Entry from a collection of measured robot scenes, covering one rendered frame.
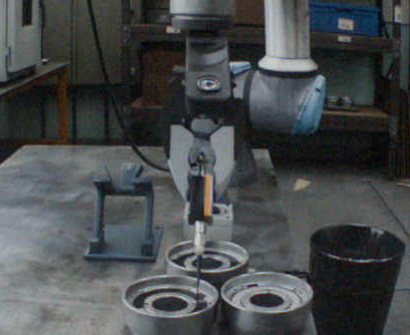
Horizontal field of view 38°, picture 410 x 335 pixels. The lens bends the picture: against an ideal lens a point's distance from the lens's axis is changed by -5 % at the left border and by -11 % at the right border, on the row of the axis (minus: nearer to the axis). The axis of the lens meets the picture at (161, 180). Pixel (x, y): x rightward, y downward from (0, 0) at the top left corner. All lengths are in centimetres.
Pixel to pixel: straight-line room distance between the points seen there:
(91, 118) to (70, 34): 72
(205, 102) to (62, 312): 30
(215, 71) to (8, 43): 231
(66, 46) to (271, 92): 350
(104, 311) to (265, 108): 57
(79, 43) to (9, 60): 171
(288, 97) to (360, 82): 369
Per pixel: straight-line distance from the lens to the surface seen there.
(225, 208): 95
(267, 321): 66
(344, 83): 481
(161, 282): 74
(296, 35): 116
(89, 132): 488
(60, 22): 458
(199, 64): 66
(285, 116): 117
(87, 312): 74
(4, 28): 290
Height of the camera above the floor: 115
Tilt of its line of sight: 16 degrees down
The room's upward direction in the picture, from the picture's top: straight up
